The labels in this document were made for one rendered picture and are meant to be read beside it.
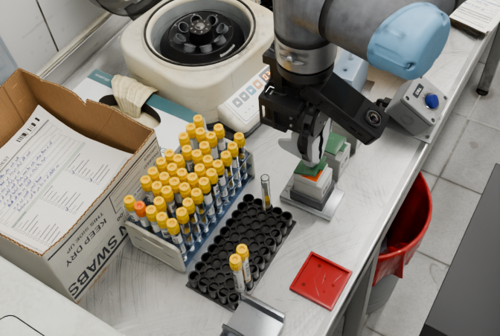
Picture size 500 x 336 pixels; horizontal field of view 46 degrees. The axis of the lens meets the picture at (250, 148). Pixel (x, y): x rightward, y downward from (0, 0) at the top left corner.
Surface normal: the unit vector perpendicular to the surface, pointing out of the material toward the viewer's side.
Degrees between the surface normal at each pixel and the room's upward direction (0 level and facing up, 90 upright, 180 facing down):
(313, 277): 0
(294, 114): 90
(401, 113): 90
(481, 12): 0
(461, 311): 4
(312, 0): 54
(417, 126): 90
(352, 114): 29
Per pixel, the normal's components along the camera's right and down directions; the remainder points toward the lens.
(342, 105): 0.37, -0.39
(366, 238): -0.07, -0.62
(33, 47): 0.85, 0.38
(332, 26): -0.68, 0.53
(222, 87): 0.63, 0.58
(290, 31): -0.53, 0.69
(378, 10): -0.39, -0.24
